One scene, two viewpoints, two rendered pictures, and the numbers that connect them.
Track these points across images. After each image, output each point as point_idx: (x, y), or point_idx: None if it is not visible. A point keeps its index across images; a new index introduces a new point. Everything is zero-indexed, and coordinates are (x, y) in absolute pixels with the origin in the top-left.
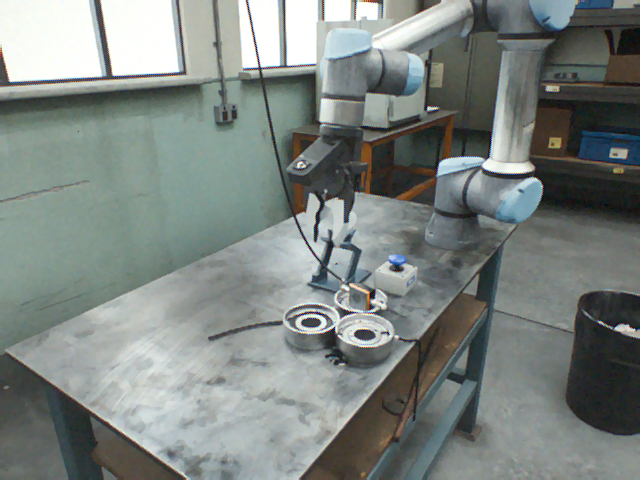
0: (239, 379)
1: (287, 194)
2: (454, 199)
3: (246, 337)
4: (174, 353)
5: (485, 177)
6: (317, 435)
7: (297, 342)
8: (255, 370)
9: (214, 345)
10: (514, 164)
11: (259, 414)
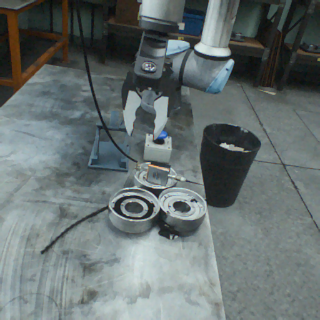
0: (109, 285)
1: (93, 90)
2: (170, 76)
3: (78, 238)
4: (16, 284)
5: (200, 59)
6: (212, 311)
7: (134, 229)
8: (115, 270)
9: (53, 258)
10: (222, 49)
11: (155, 313)
